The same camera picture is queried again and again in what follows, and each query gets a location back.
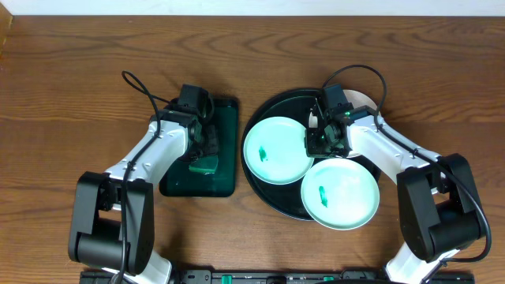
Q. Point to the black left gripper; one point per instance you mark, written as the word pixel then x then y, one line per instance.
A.
pixel 210 143

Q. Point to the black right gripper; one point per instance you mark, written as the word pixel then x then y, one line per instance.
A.
pixel 312 149

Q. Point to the green scouring sponge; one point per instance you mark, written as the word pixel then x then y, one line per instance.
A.
pixel 205 165

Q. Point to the white plate with green stain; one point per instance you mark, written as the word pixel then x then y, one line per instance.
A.
pixel 274 151

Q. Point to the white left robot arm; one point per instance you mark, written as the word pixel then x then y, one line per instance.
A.
pixel 113 213

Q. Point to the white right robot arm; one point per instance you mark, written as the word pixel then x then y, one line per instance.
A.
pixel 440 212

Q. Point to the black rectangular water tray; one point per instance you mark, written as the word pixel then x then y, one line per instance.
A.
pixel 179 181

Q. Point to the white plate at back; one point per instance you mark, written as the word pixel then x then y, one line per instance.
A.
pixel 358 99

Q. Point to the white plate front green stain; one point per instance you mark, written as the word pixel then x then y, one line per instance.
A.
pixel 340 194

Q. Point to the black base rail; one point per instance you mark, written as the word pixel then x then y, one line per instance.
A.
pixel 209 277

